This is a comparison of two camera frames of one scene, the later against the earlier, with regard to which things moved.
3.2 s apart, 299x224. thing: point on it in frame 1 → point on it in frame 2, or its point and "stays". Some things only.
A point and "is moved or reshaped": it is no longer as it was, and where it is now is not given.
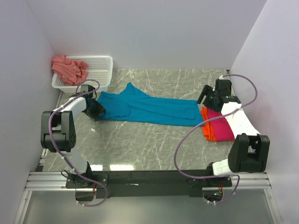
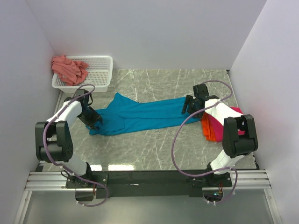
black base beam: [145, 184] stays
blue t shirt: [132, 106] is moved or reshaped
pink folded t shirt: [223, 130] stays
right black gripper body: [209, 101] → [192, 108]
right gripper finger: [205, 91] → [186, 102]
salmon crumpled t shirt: [73, 72] stays
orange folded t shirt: [208, 129] stays
